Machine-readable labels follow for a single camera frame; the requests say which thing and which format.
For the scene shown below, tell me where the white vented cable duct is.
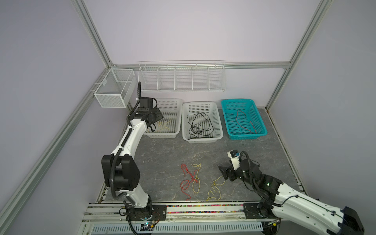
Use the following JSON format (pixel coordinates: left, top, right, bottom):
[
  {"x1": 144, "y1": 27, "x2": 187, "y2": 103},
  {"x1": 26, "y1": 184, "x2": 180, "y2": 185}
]
[{"x1": 89, "y1": 221, "x2": 263, "y2": 235}]

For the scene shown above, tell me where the left white plastic basket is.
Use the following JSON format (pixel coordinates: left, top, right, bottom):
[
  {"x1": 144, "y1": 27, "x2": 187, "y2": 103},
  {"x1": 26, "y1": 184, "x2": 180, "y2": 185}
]
[{"x1": 144, "y1": 98, "x2": 183, "y2": 139}]

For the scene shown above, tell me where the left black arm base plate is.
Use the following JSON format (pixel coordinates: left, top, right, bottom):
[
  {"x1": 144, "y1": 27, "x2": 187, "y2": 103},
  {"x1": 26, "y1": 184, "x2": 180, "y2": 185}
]
[{"x1": 126, "y1": 204, "x2": 167, "y2": 221}]

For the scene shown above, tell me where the black cable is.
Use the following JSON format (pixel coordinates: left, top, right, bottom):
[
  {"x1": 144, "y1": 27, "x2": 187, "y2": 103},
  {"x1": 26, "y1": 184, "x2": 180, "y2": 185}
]
[{"x1": 186, "y1": 113, "x2": 214, "y2": 139}]

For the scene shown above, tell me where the white wire wall shelf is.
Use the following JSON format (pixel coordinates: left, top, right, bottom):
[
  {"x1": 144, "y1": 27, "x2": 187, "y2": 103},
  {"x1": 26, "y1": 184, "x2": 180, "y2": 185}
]
[{"x1": 138, "y1": 60, "x2": 227, "y2": 92}]

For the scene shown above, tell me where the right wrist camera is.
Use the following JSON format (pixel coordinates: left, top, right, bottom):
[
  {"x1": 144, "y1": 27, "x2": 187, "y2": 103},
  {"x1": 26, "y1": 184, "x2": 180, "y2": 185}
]
[{"x1": 227, "y1": 149, "x2": 240, "y2": 170}]

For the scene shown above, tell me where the red cable bundle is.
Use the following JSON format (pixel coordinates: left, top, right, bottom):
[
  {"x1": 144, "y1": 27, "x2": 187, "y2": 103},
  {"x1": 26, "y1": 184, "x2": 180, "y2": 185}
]
[{"x1": 180, "y1": 163, "x2": 200, "y2": 202}]

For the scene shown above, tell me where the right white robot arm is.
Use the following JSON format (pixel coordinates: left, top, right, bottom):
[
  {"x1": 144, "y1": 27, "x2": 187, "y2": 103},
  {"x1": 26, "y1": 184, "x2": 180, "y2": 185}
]
[{"x1": 219, "y1": 160, "x2": 365, "y2": 235}]

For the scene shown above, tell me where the teal plastic basket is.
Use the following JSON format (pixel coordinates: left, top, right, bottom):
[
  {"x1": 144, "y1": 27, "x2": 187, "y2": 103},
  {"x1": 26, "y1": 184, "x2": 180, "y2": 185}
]
[{"x1": 221, "y1": 99, "x2": 267, "y2": 140}]

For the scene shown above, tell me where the middle white plastic basket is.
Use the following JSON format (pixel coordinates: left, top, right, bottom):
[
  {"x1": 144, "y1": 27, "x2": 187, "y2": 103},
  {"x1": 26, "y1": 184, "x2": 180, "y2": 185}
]
[{"x1": 182, "y1": 101, "x2": 223, "y2": 144}]

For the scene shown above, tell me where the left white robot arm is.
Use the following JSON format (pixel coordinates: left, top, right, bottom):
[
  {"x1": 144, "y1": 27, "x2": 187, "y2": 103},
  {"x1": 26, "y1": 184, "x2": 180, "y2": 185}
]
[{"x1": 101, "y1": 98, "x2": 163, "y2": 210}]

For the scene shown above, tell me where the small green circuit board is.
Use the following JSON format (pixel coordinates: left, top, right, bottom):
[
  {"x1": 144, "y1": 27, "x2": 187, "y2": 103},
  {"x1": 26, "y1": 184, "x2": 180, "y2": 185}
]
[{"x1": 140, "y1": 223, "x2": 154, "y2": 232}]

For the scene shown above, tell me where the white plastic basket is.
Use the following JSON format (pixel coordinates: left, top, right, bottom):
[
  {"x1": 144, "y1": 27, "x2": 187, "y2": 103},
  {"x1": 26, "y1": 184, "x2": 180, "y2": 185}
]
[
  {"x1": 182, "y1": 101, "x2": 223, "y2": 144},
  {"x1": 144, "y1": 98, "x2": 183, "y2": 139}
]

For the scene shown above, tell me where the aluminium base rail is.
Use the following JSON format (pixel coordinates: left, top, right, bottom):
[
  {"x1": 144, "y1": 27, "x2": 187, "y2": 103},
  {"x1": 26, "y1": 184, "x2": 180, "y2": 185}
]
[{"x1": 81, "y1": 201, "x2": 277, "y2": 224}]

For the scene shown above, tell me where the white mesh wall box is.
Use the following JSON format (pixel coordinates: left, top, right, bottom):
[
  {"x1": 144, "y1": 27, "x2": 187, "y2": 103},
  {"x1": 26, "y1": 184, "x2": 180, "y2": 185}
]
[{"x1": 94, "y1": 69, "x2": 137, "y2": 108}]

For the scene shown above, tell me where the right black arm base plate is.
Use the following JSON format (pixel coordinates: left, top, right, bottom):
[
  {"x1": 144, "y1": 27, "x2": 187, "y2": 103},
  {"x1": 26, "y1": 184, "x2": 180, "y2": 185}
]
[{"x1": 243, "y1": 202, "x2": 278, "y2": 219}]

